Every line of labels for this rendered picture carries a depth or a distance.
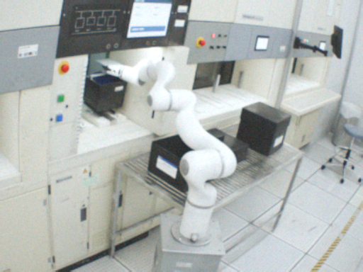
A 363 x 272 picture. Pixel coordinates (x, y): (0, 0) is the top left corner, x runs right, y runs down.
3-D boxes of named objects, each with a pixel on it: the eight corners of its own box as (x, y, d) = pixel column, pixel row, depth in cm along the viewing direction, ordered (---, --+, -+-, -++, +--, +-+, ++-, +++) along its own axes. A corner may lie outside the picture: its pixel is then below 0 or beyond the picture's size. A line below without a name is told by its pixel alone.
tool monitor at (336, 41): (337, 69, 295) (346, 30, 280) (286, 48, 324) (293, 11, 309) (348, 68, 324) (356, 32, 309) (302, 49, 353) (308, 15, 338)
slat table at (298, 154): (172, 307, 220) (198, 217, 189) (108, 257, 252) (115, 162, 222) (275, 231, 315) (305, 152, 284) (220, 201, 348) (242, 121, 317)
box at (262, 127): (267, 157, 264) (277, 123, 254) (232, 141, 278) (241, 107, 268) (283, 146, 286) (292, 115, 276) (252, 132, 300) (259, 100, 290)
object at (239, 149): (219, 171, 235) (225, 151, 230) (182, 150, 252) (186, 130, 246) (247, 159, 256) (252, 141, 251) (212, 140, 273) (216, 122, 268)
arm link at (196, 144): (200, 187, 158) (233, 181, 167) (211, 166, 151) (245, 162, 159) (154, 103, 188) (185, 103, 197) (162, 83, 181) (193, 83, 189)
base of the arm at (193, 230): (215, 247, 168) (225, 215, 161) (171, 244, 166) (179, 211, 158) (210, 223, 185) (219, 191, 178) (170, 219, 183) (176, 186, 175)
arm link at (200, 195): (220, 206, 166) (234, 156, 157) (181, 213, 157) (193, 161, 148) (205, 191, 176) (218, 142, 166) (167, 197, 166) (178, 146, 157)
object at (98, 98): (93, 119, 232) (102, 69, 218) (75, 105, 243) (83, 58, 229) (123, 112, 250) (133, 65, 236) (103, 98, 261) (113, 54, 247)
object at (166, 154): (146, 169, 222) (150, 141, 215) (180, 158, 242) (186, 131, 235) (183, 193, 206) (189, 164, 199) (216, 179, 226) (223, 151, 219)
